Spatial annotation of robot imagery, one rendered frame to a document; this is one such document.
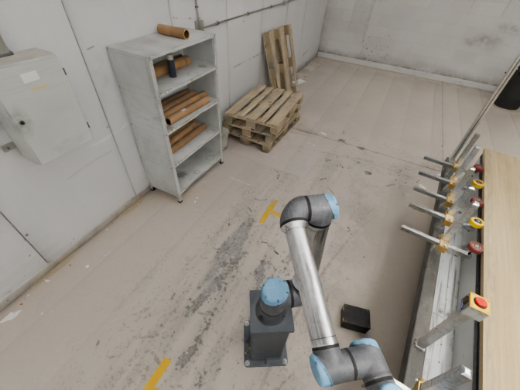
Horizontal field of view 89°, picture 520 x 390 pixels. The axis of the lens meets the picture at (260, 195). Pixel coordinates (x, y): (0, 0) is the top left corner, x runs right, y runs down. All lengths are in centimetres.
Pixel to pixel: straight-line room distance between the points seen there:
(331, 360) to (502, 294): 126
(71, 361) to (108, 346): 24
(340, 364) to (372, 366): 10
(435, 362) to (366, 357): 94
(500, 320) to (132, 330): 234
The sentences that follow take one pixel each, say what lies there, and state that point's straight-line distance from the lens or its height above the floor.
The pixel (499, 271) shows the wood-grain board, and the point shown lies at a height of 90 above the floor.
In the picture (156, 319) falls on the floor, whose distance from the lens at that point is 246.
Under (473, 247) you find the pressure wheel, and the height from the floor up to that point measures 91.
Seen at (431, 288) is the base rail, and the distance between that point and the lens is 205.
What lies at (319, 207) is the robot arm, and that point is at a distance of 112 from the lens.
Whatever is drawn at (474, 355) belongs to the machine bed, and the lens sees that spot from 182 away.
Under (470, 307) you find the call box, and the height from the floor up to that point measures 121.
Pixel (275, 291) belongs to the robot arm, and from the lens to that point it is 150.
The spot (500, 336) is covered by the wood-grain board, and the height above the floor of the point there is 90.
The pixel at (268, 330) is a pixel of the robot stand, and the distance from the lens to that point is 170.
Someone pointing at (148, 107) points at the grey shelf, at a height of 112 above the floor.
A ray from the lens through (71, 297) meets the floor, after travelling 282.
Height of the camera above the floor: 221
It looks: 44 degrees down
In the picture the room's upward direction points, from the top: 4 degrees clockwise
